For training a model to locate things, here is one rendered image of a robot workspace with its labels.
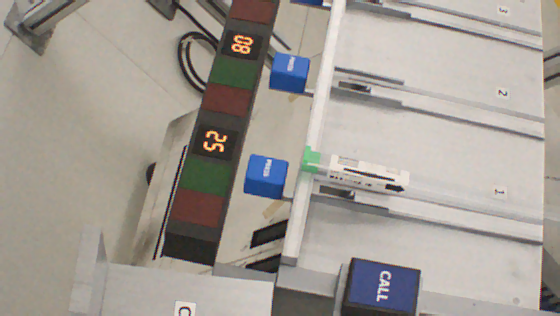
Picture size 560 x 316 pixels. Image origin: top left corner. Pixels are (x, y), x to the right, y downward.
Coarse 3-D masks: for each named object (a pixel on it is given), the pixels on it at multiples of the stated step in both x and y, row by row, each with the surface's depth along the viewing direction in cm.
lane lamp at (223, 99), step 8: (208, 88) 88; (216, 88) 88; (224, 88) 88; (232, 88) 88; (208, 96) 87; (216, 96) 87; (224, 96) 87; (232, 96) 87; (240, 96) 87; (248, 96) 88; (208, 104) 87; (216, 104) 87; (224, 104) 87; (232, 104) 87; (240, 104) 87; (248, 104) 87; (224, 112) 86; (232, 112) 86; (240, 112) 86
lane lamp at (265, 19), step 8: (240, 0) 95; (248, 0) 95; (256, 0) 95; (232, 8) 94; (240, 8) 94; (248, 8) 94; (256, 8) 94; (264, 8) 94; (272, 8) 94; (232, 16) 93; (240, 16) 93; (248, 16) 93; (256, 16) 93; (264, 16) 94
